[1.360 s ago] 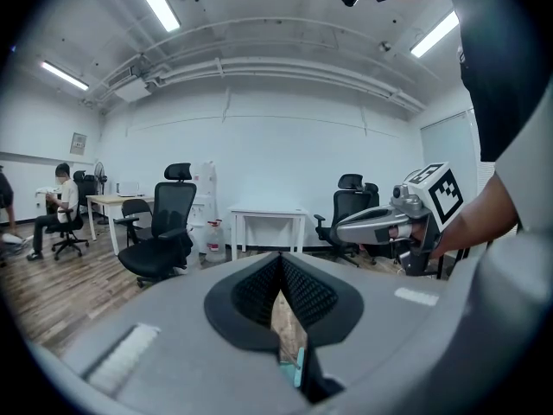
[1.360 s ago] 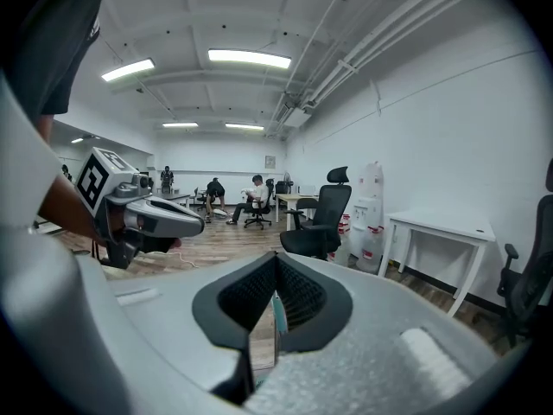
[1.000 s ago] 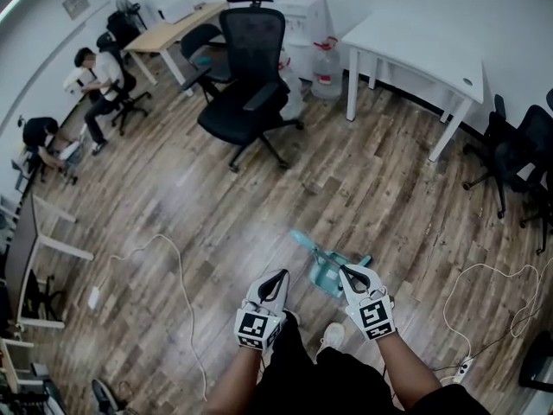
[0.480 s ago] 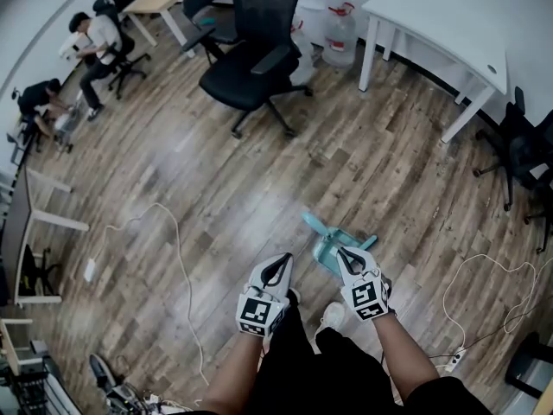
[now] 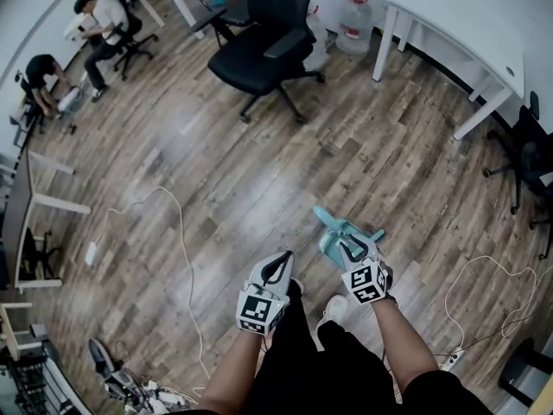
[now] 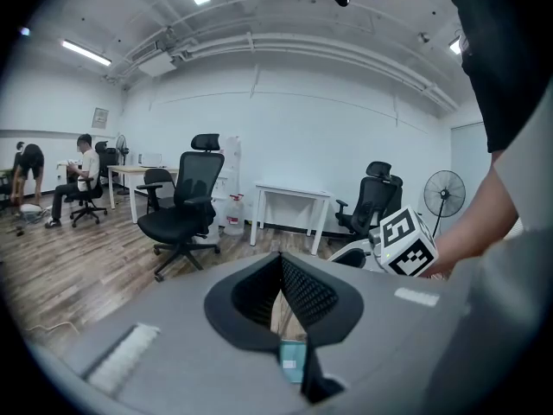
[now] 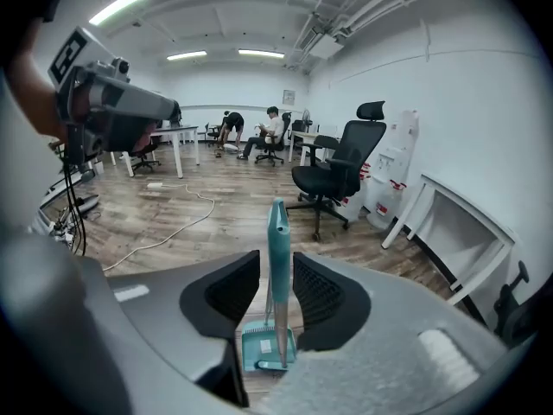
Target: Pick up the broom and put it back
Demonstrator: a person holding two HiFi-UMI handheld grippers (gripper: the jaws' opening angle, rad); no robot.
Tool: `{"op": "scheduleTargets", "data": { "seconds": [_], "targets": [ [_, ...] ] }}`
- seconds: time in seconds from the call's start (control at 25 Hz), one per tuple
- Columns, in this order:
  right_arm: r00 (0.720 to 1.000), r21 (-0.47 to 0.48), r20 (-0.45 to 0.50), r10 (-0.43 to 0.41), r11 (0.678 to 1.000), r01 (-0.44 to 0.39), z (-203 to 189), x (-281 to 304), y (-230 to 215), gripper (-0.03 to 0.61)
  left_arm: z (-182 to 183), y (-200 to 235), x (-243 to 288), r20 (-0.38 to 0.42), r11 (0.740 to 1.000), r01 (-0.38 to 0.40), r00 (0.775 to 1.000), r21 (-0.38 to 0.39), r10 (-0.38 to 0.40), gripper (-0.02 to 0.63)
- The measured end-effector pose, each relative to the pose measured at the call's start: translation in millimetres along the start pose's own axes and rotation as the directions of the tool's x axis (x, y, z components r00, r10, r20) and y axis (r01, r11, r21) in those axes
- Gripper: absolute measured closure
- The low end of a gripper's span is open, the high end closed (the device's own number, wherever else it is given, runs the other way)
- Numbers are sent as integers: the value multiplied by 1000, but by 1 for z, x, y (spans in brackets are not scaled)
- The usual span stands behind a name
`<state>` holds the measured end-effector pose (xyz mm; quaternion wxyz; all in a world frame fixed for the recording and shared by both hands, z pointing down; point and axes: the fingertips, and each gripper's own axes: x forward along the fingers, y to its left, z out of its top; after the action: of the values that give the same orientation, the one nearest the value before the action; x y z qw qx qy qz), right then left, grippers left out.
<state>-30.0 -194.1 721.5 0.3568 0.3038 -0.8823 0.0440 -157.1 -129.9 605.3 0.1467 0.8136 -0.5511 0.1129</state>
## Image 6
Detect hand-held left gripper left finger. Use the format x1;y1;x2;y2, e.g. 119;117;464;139
62;252;315;415

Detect teal dustpan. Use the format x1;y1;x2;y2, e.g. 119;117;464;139
279;340;308;384

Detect black mesh headrest office chair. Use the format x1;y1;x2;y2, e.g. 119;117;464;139
334;161;404;244
137;133;226;283

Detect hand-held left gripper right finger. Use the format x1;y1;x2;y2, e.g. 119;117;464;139
280;252;472;415

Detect white table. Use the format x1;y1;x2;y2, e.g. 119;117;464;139
249;181;334;257

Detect grey floor device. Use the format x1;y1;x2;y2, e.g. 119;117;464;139
19;202;44;223

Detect person's right forearm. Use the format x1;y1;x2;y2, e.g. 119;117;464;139
425;157;522;278

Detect light wooden table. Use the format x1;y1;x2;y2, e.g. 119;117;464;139
106;164;181;224

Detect white water dispenser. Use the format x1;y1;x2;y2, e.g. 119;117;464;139
211;166;243;241

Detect white box appliance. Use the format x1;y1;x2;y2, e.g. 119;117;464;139
137;151;164;168

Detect black pedestal fan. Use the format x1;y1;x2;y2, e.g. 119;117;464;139
423;169;467;238

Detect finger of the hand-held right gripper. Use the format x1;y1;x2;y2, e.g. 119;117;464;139
327;239;381;270

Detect clear water jug red cap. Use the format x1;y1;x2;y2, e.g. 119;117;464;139
223;193;246;237

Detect white floor cable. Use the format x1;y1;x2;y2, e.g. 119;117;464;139
23;321;81;336

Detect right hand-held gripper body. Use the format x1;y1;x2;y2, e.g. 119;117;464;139
367;205;439;278

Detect ceiling air conditioner unit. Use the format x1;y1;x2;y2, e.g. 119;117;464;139
129;41;178;78

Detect person's black clothing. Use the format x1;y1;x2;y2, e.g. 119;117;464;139
434;0;553;154

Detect wrapped water dispenser bottle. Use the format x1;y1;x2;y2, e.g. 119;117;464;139
219;134;241;172

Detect small black armchair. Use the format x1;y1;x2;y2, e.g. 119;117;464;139
137;168;176;215

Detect black standing fan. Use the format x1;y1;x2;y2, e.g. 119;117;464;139
114;134;130;196

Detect frosted glass door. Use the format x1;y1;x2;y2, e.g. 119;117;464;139
449;121;492;198

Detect white ceiling pipes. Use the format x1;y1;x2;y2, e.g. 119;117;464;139
172;32;459;112

